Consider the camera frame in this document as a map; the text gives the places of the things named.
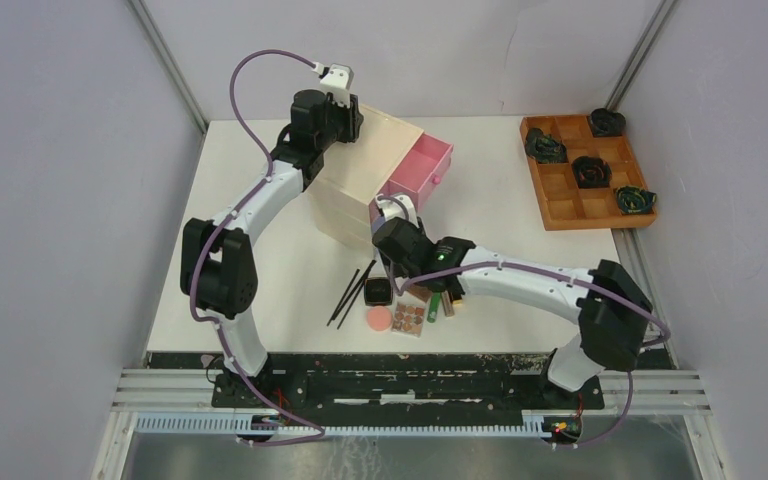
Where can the green lipstick tube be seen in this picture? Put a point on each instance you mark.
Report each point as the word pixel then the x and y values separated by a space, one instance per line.
pixel 432 308

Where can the cream drawer organizer cabinet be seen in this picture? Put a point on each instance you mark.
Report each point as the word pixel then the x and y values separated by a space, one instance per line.
pixel 343 193

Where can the black square compact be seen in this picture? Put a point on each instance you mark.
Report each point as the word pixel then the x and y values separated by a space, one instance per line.
pixel 378 291

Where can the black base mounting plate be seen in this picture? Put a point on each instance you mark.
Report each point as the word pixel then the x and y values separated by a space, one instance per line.
pixel 296 389

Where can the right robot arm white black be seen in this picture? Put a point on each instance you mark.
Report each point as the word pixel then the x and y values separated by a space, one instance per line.
pixel 609 309

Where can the pink drawer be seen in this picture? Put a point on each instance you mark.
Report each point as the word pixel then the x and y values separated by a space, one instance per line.
pixel 419 173

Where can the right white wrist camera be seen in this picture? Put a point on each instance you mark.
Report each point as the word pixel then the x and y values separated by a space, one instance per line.
pixel 394 206

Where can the dark rolled cloth middle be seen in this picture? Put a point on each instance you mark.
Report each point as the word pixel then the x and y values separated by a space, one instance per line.
pixel 591 172

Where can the dark rolled cloth back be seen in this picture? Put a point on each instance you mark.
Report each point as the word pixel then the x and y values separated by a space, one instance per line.
pixel 604 123

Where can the dark rolled cloth left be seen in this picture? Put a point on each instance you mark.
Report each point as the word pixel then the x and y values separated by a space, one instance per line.
pixel 543 148

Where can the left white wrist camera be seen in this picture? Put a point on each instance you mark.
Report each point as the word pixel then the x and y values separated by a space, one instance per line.
pixel 335 79

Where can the rose gold lipstick tube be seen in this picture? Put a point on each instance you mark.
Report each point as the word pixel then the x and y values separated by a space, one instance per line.
pixel 447 304

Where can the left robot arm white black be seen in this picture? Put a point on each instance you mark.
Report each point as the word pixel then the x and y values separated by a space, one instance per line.
pixel 218 271

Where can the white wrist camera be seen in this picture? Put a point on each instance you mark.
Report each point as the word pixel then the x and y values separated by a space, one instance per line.
pixel 394 206
pixel 335 79

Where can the pink round powder puff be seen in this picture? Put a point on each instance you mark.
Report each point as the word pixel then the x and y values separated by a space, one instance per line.
pixel 379 318

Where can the eyeshadow palette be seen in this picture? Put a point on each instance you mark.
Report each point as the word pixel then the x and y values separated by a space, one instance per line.
pixel 408 319

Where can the orange wooden compartment tray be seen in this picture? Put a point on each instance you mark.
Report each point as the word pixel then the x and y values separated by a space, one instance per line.
pixel 562 205

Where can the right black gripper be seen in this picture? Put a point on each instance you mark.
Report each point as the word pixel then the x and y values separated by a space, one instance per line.
pixel 395 267

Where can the brown square blush compact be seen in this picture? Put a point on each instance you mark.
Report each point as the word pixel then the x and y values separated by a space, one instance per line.
pixel 420 293

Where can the dark rolled cloth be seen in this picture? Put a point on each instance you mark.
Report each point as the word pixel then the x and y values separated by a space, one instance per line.
pixel 604 123
pixel 591 172
pixel 633 200
pixel 543 148

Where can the dark rolled cloth front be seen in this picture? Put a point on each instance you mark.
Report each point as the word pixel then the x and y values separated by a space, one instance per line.
pixel 633 200

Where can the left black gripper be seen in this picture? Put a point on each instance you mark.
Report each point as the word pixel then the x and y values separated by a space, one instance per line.
pixel 349 117

